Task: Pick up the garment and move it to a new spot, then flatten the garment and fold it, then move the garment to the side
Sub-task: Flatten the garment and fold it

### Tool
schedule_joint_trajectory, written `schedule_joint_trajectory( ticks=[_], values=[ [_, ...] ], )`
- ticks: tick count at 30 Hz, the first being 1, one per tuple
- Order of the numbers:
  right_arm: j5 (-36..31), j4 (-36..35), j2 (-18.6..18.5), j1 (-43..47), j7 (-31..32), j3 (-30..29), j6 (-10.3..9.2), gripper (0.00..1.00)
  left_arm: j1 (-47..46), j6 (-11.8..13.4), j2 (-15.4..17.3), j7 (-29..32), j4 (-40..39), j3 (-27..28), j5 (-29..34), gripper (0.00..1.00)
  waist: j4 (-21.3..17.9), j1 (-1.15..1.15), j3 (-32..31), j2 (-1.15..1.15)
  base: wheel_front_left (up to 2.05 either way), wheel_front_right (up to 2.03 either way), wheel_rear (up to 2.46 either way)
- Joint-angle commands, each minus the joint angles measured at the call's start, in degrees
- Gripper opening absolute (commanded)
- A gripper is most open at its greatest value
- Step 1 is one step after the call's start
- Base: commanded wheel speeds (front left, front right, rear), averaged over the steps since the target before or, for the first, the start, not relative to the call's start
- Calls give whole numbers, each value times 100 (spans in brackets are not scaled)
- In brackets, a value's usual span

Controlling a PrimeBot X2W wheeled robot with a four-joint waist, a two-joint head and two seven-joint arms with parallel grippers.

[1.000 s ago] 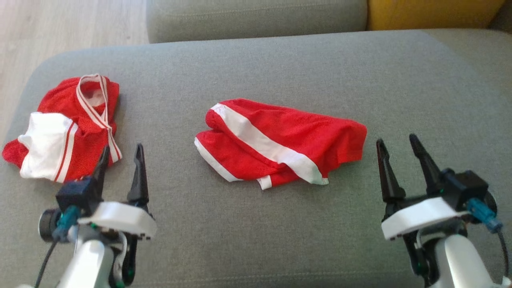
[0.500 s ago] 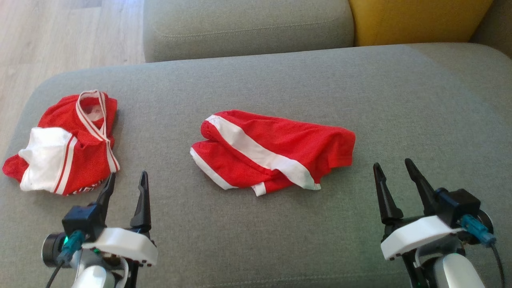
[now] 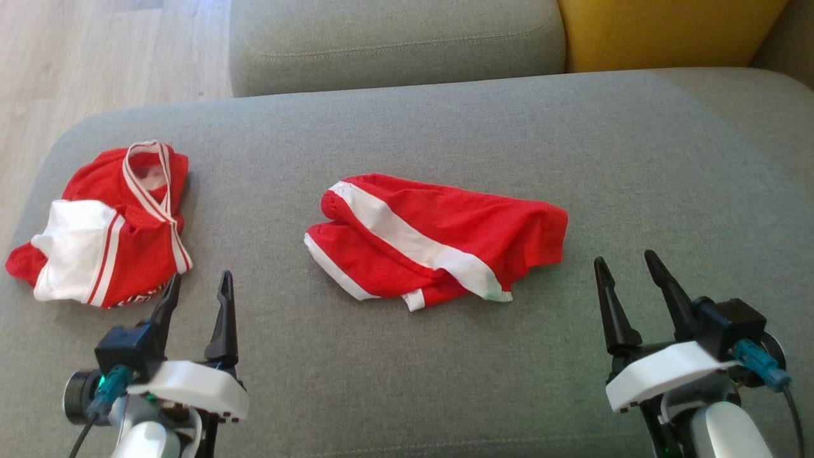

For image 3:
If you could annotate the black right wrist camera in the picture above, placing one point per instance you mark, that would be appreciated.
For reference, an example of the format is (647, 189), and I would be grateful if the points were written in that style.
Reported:
(731, 324)

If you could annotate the grey sofa back cushion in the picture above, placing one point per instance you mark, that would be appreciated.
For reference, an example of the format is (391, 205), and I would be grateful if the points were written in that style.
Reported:
(792, 44)

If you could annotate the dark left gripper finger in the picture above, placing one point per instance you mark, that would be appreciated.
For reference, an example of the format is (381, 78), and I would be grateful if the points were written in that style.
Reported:
(168, 306)
(224, 324)

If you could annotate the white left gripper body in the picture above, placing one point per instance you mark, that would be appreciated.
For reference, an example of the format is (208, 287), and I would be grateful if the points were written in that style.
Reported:
(197, 387)

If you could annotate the red jersey with white trim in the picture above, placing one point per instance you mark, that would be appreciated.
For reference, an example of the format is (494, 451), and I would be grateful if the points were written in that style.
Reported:
(127, 242)

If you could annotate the yellow sofa back cushion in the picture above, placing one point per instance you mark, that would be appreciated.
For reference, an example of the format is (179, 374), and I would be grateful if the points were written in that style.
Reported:
(661, 32)

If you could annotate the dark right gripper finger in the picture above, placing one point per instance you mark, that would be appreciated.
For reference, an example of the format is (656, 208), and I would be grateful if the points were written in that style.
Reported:
(674, 299)
(617, 318)

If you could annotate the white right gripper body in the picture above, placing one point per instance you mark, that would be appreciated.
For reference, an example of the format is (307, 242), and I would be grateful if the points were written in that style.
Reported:
(661, 375)

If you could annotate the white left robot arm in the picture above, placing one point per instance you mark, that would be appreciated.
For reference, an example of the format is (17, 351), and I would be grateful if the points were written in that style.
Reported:
(149, 442)

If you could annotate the red shorts with white stripe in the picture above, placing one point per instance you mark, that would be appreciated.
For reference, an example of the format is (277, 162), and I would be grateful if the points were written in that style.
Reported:
(445, 235)

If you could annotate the large grey sofa seat cushion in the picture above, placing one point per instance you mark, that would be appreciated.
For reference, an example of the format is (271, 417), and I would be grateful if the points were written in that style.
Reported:
(445, 127)

